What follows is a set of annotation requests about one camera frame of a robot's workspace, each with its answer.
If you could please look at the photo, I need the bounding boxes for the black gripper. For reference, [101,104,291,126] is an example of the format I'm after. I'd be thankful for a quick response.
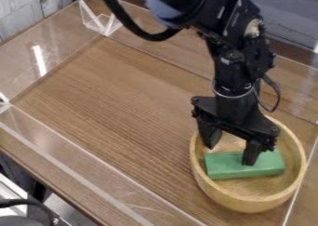
[191,94,280,166]

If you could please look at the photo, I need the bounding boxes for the green rectangular block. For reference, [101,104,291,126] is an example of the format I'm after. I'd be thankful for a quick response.
[203,151,285,180]

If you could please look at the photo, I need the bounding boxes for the brown wooden bowl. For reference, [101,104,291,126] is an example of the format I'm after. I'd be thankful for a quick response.
[189,117,307,213]

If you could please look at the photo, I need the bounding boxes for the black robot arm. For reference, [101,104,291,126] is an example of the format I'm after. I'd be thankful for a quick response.
[144,0,279,166]

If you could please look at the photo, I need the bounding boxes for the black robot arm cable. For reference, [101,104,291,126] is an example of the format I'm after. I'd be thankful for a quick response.
[94,0,184,42]

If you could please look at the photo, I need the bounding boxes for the black metal table bracket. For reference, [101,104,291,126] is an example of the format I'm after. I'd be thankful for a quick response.
[26,202,73,226]

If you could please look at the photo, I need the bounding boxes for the black cable lower left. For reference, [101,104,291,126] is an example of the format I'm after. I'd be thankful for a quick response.
[0,198,57,226]

